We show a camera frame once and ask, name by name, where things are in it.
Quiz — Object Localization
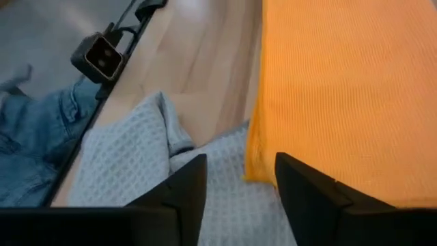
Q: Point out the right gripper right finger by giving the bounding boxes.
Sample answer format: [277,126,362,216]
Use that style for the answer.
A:
[274,152,400,246]

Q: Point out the grey waffle microfiber towel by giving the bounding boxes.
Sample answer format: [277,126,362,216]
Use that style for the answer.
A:
[66,90,298,246]

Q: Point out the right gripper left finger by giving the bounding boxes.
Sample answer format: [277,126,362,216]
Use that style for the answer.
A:
[112,153,208,246]

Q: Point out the blue jeans leg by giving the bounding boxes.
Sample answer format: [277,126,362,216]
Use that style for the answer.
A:
[0,63,103,208]

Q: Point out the orange microfiber towel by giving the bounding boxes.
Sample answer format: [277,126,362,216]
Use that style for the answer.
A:
[242,0,437,210]

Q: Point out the black aluminium table frame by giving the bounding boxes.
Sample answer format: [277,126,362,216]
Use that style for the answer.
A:
[43,0,169,208]

